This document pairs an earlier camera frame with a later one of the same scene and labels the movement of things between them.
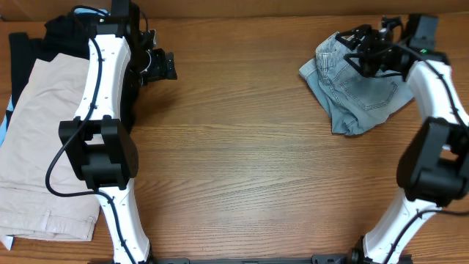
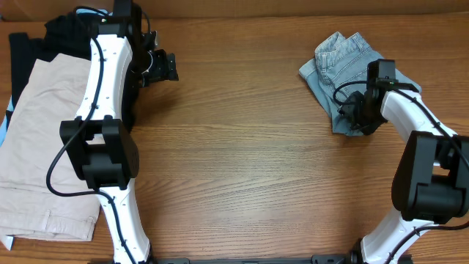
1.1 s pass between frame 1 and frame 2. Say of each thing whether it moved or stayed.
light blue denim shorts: stayed
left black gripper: stayed
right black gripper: moved
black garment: stayed
